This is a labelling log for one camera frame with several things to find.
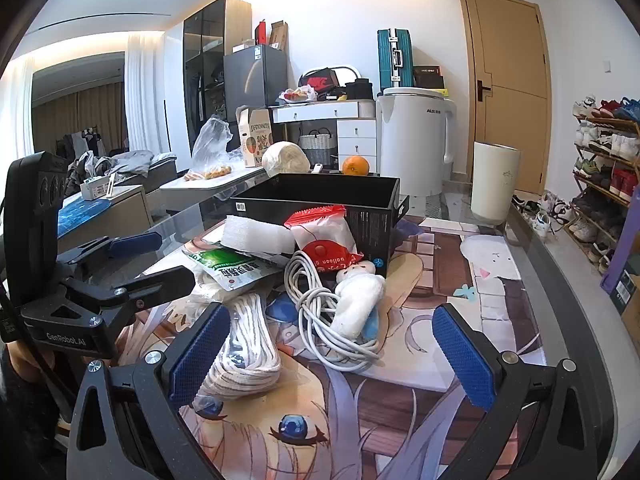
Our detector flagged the white cylindrical bin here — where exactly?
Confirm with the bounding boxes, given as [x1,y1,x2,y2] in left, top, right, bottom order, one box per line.
[470,141,522,225]

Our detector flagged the grey clothing pile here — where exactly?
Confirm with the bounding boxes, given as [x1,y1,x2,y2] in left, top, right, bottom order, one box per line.
[70,150,156,181]

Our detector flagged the white electric kettle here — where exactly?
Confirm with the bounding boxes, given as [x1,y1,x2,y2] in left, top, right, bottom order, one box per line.
[375,87,458,198]

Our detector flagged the black glass cabinet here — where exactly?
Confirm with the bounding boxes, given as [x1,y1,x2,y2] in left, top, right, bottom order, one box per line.
[182,0,252,161]

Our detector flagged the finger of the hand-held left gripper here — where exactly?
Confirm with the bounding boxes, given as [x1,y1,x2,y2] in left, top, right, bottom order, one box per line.
[62,265,197,331]
[56,232,164,281]

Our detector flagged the red and black bag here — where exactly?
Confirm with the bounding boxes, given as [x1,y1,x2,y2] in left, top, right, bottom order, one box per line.
[298,67,341,102]

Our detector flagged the grey woven basket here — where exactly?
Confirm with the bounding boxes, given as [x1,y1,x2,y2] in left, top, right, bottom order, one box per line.
[298,130,336,166]

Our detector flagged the orange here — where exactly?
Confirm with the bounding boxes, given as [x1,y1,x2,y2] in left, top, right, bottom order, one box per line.
[341,156,372,177]

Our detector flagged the clear plastic bag of snacks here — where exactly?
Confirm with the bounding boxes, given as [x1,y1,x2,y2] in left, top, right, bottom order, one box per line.
[184,116,235,181]

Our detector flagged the dark flat box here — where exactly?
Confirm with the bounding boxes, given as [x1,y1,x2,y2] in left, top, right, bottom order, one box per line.
[414,66,446,91]

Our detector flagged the plate of food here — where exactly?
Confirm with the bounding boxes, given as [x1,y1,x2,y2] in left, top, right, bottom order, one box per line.
[279,87,316,105]

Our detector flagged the round white wrapped bundle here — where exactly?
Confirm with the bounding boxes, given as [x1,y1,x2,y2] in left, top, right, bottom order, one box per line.
[261,141,311,178]

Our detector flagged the white board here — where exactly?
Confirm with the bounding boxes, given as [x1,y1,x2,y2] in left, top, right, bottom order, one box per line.
[159,162,268,192]

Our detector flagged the purple board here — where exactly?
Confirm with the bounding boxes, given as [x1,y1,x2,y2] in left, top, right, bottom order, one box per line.
[600,185,640,296]

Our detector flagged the white foam block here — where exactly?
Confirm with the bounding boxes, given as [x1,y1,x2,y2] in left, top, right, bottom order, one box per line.
[220,215,296,256]

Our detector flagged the pair of white sneakers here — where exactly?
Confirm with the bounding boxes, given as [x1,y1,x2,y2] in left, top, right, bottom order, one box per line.
[510,190,571,238]

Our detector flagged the red and white plastic bag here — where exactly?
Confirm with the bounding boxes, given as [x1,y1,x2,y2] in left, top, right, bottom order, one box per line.
[283,205,366,273]

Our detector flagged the white charging cable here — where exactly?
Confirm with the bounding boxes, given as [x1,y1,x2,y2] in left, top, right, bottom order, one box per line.
[284,250,383,373]

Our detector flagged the white rope bundle in plastic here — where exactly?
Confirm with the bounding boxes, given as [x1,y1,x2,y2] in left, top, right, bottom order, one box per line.
[192,280,283,413]

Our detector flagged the shoe rack with shoes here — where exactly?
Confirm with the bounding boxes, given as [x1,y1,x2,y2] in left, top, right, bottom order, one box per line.
[562,95,640,276]

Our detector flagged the white curtains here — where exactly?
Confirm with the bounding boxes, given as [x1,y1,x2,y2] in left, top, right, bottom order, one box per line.
[124,30,168,153]

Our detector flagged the white plush toy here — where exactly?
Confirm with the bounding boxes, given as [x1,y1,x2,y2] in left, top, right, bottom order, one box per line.
[330,259,388,338]

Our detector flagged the wooden door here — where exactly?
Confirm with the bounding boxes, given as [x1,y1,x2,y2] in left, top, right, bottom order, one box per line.
[459,0,552,196]

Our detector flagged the teal suitcase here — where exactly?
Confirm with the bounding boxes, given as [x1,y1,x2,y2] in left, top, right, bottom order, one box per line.
[376,29,415,92]

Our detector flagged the beige cabinet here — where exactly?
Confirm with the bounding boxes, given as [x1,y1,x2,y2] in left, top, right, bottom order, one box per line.
[57,185,153,251]

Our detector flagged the printed cardboard fruit box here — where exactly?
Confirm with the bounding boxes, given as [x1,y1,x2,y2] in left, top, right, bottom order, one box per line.
[235,106,273,167]

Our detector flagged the small white box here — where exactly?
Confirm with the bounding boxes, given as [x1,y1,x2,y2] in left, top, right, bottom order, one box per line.
[80,175,117,200]

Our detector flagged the black cardboard box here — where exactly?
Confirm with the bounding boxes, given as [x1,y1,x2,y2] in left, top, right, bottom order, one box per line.
[229,174,411,281]

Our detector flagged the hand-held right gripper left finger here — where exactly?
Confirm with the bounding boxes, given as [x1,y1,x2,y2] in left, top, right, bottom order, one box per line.
[65,302,231,480]

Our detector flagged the black pot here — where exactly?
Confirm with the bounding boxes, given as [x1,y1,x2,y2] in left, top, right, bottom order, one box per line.
[345,79,375,101]

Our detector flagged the grey fridge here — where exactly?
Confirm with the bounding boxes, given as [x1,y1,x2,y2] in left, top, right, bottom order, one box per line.
[223,44,289,111]

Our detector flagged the printed cartoon desk mat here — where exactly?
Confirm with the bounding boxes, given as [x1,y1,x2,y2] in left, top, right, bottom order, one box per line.
[142,210,548,480]

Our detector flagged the person's left hand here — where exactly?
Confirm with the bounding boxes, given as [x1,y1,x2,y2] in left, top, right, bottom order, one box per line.
[7,342,58,386]

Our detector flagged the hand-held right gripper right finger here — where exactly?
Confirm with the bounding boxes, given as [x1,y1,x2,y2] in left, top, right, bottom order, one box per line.
[431,302,601,480]

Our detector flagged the large cardboard box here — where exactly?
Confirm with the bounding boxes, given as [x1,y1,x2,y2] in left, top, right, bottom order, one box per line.
[610,272,640,351]

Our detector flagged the blue packet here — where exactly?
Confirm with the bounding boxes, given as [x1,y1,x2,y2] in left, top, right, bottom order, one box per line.
[57,197,113,236]

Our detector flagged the green and white medicine packet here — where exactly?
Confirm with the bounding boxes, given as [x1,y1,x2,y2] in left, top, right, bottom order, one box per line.
[182,246,286,293]

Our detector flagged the white dresser with drawers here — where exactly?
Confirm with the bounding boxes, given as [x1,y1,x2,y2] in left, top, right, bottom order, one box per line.
[270,100,377,171]

